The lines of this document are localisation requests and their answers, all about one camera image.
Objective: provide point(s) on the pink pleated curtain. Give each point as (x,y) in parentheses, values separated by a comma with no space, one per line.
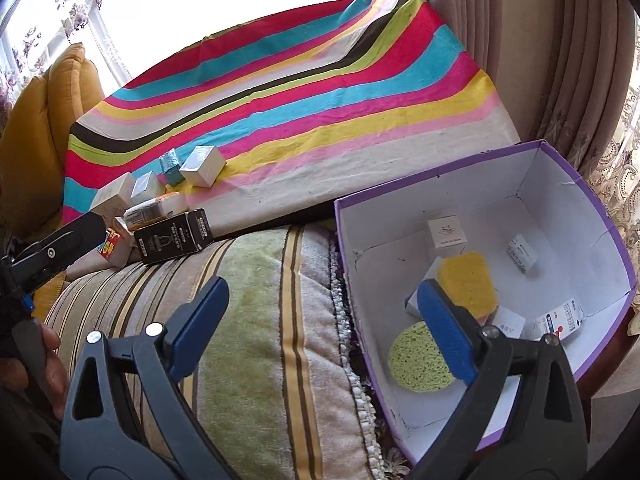
(525,60)

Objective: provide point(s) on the colourful striped blanket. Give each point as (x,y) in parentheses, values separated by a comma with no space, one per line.
(300,110)

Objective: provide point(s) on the person's left hand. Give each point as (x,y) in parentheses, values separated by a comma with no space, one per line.
(59,375)

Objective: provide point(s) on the flat white box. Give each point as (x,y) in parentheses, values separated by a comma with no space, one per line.
(422,300)

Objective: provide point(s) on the yellow leather sofa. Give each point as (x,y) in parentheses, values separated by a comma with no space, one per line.
(45,125)

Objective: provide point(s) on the white blue red carton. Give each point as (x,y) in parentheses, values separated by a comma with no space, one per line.
(557,320)

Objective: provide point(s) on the small white box grey text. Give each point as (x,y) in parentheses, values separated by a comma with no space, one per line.
(522,252)

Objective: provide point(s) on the teal box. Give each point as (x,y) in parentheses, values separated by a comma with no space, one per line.
(175,167)

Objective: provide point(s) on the small white box green print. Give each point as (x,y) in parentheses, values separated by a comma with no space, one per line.
(507,322)

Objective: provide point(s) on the brown striped plush cover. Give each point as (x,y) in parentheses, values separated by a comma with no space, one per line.
(260,360)

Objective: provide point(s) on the round green sponge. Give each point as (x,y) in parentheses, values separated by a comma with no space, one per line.
(417,357)

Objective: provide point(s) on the white barcode box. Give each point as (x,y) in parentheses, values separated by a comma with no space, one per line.
(142,214)

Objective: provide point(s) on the dark wooden furniture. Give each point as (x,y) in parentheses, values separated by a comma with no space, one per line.
(615,360)

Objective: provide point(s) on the beige lace curtain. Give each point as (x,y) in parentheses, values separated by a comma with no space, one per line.
(620,175)

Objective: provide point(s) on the black box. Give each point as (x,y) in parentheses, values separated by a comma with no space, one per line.
(172,237)

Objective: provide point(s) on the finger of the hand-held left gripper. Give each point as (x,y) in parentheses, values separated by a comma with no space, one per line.
(55,250)

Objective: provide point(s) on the purple cardboard box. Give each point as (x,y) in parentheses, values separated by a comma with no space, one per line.
(575,220)

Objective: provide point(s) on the small white cube box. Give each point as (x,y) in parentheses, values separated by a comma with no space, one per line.
(112,195)
(147,187)

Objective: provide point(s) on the white orange pack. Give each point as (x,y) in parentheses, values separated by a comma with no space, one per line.
(174,204)

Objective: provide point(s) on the yellow sponge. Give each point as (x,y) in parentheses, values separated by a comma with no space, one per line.
(467,285)

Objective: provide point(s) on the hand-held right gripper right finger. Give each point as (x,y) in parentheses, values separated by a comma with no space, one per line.
(447,335)

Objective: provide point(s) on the plain white box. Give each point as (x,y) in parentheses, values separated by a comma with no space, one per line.
(202,167)

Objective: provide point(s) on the red yellow printed box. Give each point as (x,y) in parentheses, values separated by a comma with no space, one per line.
(114,245)

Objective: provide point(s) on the small white box blue logo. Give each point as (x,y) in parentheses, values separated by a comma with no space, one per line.
(446,232)

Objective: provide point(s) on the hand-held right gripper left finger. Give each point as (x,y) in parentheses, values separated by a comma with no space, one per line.
(200,330)

